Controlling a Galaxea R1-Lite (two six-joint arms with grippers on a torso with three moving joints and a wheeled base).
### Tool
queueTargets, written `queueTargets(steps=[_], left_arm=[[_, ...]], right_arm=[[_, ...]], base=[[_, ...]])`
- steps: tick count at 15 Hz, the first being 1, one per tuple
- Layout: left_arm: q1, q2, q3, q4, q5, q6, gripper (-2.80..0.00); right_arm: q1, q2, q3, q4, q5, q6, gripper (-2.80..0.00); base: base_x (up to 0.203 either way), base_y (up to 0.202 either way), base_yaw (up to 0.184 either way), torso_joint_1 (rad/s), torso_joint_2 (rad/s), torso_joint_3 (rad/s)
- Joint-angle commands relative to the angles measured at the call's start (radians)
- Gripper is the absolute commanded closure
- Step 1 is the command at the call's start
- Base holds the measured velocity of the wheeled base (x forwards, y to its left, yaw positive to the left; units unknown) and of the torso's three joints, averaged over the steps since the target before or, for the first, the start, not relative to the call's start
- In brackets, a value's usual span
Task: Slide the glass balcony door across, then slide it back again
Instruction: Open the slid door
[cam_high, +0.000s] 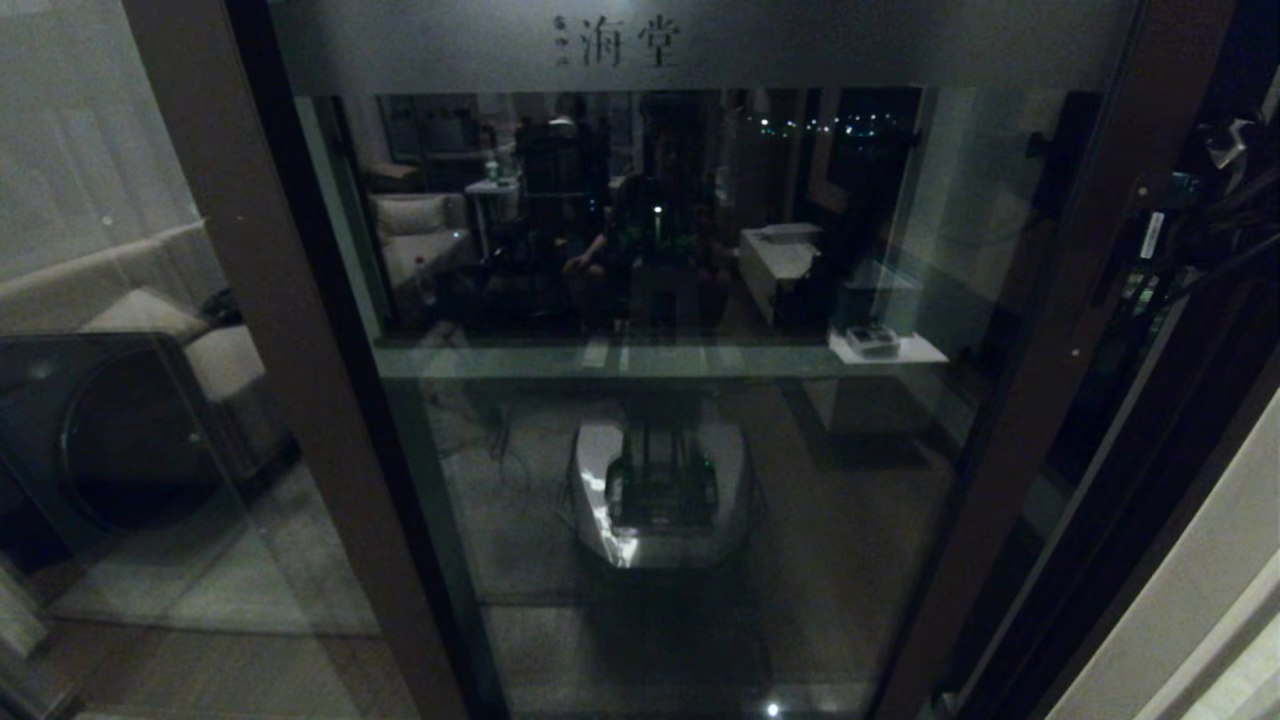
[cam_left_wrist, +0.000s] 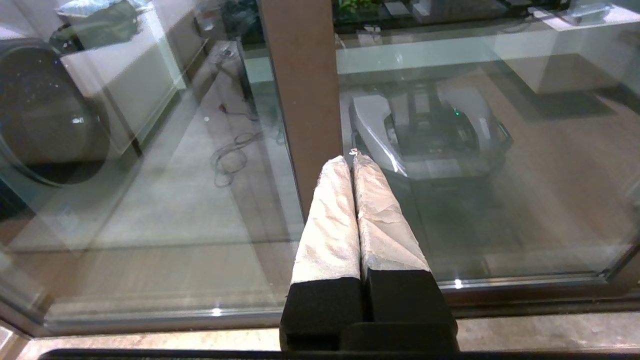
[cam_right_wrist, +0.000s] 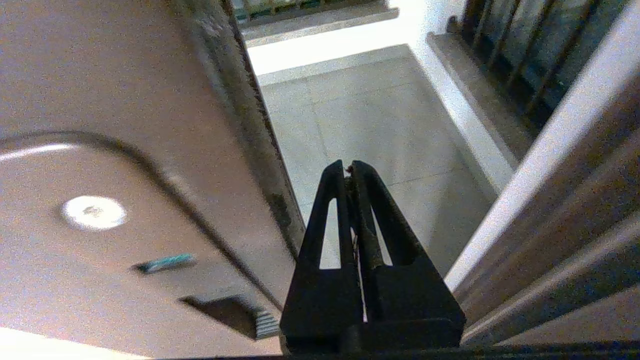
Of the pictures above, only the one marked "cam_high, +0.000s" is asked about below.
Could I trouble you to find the brown framed sliding glass door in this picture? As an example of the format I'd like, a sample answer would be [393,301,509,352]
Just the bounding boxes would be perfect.
[265,0,1241,720]

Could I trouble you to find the dark brown door jamb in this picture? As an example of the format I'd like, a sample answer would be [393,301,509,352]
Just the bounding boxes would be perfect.
[940,95,1280,720]

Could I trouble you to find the brown framed fixed glass panel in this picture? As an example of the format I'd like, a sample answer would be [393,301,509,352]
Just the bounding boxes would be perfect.
[0,0,476,720]

